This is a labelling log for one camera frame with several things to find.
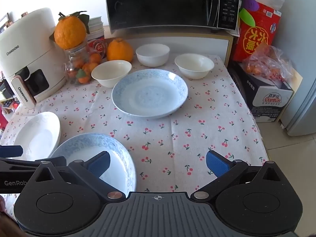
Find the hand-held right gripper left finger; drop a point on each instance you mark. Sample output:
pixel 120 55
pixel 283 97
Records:
pixel 100 164

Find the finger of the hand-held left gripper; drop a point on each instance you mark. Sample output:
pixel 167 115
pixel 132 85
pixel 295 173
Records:
pixel 9 151
pixel 17 165

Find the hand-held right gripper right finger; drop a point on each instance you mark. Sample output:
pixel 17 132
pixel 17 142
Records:
pixel 217 164

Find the blue patterned plate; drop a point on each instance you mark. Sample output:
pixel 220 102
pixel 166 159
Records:
pixel 81 148
pixel 148 93

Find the white embossed plate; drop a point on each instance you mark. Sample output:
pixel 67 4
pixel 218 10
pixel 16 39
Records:
pixel 37 135

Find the red flat object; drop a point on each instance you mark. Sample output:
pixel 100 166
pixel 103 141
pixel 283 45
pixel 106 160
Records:
pixel 3 117

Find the cherry print tablecloth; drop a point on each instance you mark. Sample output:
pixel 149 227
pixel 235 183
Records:
pixel 172 133

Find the black electronic device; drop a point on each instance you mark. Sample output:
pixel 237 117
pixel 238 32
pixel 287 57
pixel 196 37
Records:
pixel 6 90

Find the black white cardboard box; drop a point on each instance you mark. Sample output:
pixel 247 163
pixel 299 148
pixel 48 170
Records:
pixel 271 98

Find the pile of small mandarins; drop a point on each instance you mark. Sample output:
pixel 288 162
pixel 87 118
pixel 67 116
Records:
pixel 89 67

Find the white air fryer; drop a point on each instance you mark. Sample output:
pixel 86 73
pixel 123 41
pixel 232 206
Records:
pixel 24 54

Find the grey refrigerator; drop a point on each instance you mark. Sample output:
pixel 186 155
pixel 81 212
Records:
pixel 303 113

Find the clear bag of oranges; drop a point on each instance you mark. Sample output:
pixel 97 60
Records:
pixel 266 64

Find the large orange with stem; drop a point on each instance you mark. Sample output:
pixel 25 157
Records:
pixel 119 50

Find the red label paper cup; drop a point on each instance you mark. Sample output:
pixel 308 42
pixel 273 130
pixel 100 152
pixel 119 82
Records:
pixel 98 45

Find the wood-framed white stand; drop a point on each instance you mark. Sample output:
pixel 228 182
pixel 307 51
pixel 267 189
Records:
pixel 197 44

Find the framed picture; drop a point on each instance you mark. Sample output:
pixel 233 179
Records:
pixel 6 24

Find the large orange with leaves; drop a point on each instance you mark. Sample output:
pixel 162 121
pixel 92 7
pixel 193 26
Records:
pixel 69 32

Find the red printed carton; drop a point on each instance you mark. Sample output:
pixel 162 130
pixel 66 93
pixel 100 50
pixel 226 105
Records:
pixel 256 37

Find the green rim paper cup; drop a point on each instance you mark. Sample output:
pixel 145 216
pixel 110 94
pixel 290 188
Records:
pixel 95 26

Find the plain white paper cup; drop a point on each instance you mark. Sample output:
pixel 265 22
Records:
pixel 95 19

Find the purple green plastic item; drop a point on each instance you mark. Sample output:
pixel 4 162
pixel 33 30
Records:
pixel 250 3

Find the black microwave oven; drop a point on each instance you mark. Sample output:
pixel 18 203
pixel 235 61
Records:
pixel 158 2

